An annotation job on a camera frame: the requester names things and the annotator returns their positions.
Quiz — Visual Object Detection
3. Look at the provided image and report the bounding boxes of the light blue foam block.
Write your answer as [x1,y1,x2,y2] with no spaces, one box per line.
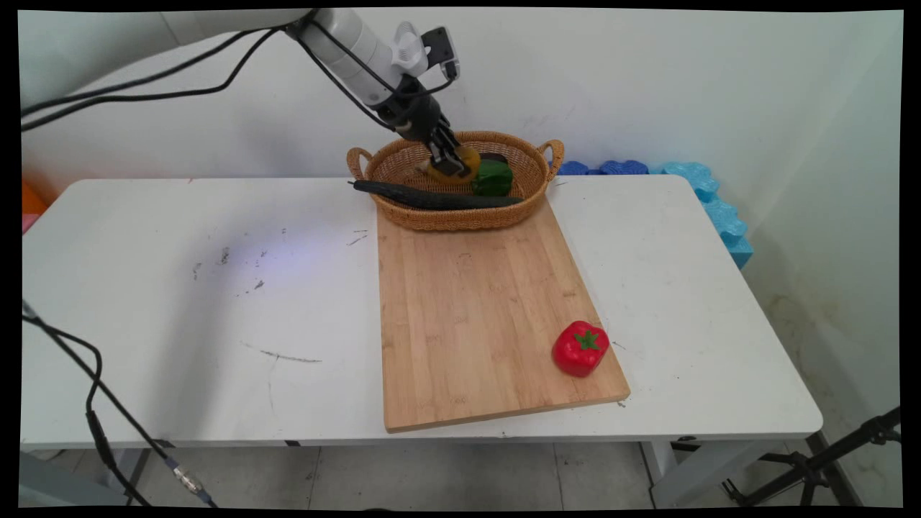
[661,162,755,271]

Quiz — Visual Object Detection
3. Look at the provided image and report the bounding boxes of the bamboo cutting board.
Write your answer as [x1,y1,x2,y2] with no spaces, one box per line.
[376,198,632,434]

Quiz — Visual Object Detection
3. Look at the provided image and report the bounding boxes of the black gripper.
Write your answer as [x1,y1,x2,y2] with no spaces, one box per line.
[374,92,470,178]

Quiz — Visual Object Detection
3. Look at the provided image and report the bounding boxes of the orange and pink object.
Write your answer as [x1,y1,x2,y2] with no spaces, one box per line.
[22,180,50,235]

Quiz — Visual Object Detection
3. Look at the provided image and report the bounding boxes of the green bell pepper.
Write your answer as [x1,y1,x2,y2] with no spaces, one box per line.
[472,160,514,198]

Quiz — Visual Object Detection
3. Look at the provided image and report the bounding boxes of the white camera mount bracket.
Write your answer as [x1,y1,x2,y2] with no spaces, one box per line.
[391,21,432,78]

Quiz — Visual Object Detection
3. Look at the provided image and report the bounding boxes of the yellow bell pepper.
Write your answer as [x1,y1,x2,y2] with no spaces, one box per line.
[427,145,481,185]

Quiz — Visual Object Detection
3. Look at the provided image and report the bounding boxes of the black tripod stand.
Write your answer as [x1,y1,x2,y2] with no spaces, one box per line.
[673,407,902,508]

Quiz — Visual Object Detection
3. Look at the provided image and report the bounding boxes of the dark blue foam block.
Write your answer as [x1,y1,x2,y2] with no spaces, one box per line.
[555,160,650,178]

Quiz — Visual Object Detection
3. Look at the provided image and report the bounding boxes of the red toy tomato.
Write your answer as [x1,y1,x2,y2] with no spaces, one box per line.
[552,321,611,378]

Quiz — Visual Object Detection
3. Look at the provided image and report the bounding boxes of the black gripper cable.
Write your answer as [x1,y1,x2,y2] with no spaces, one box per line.
[22,29,404,134]

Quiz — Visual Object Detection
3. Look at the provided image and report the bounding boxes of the white table leg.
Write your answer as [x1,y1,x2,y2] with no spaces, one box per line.
[639,440,758,509]

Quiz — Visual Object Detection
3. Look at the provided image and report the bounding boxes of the black cable with metal connector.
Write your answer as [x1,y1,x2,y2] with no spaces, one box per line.
[22,301,219,509]

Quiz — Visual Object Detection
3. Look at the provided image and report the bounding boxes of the dark green cucumber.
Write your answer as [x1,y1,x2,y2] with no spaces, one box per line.
[349,179,525,212]

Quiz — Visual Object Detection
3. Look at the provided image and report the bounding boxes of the woven wicker basket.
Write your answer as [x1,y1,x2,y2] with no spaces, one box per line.
[347,130,566,232]

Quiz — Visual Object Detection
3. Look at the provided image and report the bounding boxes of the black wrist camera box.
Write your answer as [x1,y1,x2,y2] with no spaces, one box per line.
[422,27,461,80]

